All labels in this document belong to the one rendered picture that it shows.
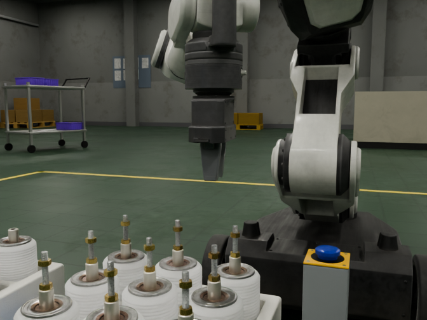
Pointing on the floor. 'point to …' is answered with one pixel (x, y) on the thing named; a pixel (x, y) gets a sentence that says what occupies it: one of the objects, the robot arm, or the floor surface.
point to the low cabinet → (391, 120)
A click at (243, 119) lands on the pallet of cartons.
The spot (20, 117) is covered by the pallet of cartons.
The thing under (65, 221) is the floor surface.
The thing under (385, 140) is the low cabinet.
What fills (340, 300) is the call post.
